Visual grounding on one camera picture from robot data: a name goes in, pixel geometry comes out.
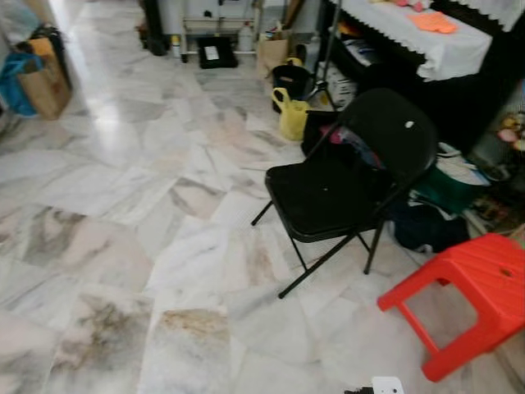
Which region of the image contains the red plastic stool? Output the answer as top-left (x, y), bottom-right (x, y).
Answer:
top-left (377, 233), bottom-right (525, 383)

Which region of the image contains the dark navy bag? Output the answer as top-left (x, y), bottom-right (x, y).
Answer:
top-left (392, 201), bottom-right (471, 254)

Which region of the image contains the black folding chair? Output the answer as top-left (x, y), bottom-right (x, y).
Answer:
top-left (251, 88), bottom-right (440, 300)

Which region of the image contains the green bag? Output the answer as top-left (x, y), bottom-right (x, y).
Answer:
top-left (413, 144), bottom-right (491, 216)

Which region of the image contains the yellow tote bag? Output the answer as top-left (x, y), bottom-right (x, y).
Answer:
top-left (272, 87), bottom-right (310, 142)

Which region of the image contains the bunch of flowers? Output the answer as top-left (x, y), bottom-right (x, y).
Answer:
top-left (496, 111), bottom-right (525, 153)

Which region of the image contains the black tripod stand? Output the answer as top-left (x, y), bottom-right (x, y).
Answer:
top-left (308, 0), bottom-right (345, 108)

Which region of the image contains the small brown paper bag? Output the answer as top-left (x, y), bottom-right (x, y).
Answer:
top-left (256, 31), bottom-right (293, 79)

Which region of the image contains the white lace tablecloth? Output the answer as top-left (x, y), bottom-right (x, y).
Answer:
top-left (340, 0), bottom-right (493, 81)

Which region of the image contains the black box with white label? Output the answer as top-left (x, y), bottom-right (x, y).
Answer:
top-left (197, 36), bottom-right (239, 69)

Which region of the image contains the white plastic bottle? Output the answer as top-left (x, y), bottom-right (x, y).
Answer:
top-left (238, 23), bottom-right (253, 53)

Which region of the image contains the orange cloth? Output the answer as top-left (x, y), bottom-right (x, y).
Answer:
top-left (408, 11), bottom-right (458, 34)

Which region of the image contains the large brown paper bag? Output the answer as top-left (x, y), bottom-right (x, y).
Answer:
top-left (16, 37), bottom-right (73, 121)

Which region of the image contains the blue bag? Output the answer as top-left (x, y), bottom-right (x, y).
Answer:
top-left (0, 53), bottom-right (42, 116)

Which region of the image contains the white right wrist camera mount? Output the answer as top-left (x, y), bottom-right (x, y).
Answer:
top-left (372, 377), bottom-right (404, 394)

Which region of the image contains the black bag with yellow handles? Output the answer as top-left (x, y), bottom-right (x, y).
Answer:
top-left (272, 57), bottom-right (313, 103)

